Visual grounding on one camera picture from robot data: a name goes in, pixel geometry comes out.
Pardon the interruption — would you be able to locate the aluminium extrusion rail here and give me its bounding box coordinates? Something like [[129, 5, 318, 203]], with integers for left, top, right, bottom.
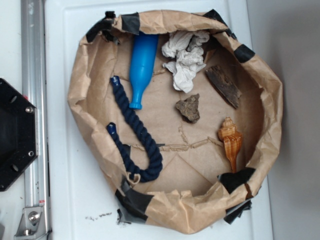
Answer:
[[21, 0, 51, 229]]

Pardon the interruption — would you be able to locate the dark wood bark piece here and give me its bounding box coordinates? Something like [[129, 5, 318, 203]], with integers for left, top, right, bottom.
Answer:
[[205, 65, 242, 109]]

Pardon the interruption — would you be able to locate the orange striped conch shell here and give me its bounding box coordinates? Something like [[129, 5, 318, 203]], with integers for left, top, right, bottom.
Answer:
[[218, 117, 243, 173]]

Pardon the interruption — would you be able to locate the metal corner bracket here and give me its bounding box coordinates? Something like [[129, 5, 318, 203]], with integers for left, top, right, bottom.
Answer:
[[14, 206, 50, 240]]

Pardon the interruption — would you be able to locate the white paper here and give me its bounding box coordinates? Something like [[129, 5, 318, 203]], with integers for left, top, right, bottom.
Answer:
[[161, 30, 210, 94]]

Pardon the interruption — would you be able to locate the black octagonal mount plate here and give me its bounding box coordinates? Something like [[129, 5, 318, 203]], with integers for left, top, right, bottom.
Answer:
[[0, 78, 38, 192]]

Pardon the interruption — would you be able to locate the dark blue twisted rope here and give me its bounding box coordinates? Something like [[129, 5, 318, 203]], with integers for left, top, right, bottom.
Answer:
[[106, 76, 164, 183]]

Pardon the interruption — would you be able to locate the grey-brown rock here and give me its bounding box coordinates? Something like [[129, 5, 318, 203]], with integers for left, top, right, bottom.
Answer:
[[175, 94, 200, 124]]

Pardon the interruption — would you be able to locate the blue plastic bottle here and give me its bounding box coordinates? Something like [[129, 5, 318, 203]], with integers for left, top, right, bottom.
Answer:
[[129, 32, 159, 110]]

